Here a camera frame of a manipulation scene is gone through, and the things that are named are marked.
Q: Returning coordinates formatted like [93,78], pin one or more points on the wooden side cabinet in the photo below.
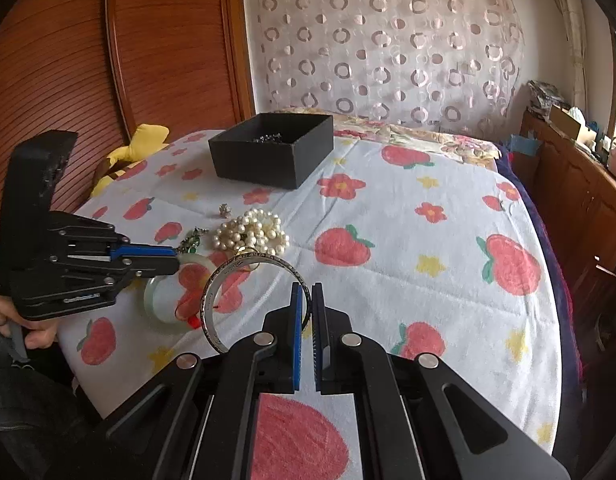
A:
[576,199]

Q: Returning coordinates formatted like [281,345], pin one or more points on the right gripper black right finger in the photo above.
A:
[328,326]

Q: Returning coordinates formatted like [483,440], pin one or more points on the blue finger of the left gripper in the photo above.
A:
[129,251]

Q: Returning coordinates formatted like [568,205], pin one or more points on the cardboard box on cabinet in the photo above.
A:
[572,124]

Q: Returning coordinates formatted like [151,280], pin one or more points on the strawberry flower print bed cover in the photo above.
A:
[423,253]

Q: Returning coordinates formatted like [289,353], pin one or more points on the circle pattern sheer curtain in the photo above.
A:
[442,65]

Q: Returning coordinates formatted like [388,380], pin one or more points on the person's left hand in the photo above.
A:
[40,334]

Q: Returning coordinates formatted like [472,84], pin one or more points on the blue paper bag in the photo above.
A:
[523,145]

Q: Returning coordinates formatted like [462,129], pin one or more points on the yellow plush toy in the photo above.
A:
[126,160]

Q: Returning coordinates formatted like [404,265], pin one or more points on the black jewelry box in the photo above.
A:
[276,149]

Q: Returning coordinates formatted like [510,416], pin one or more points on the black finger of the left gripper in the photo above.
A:
[150,266]

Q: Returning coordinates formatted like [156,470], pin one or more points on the dark blue blanket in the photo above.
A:
[568,433]

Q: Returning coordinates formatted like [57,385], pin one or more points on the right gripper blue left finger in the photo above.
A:
[280,372]

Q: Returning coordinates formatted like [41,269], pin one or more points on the wooden slatted wardrobe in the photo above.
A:
[102,68]

